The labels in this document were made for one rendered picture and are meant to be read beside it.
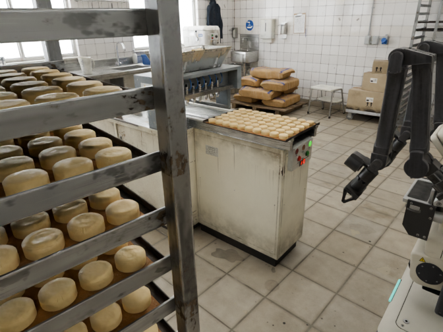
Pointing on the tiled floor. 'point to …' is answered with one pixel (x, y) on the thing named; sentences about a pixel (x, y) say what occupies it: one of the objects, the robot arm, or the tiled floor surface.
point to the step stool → (327, 97)
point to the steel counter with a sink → (114, 70)
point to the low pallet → (267, 107)
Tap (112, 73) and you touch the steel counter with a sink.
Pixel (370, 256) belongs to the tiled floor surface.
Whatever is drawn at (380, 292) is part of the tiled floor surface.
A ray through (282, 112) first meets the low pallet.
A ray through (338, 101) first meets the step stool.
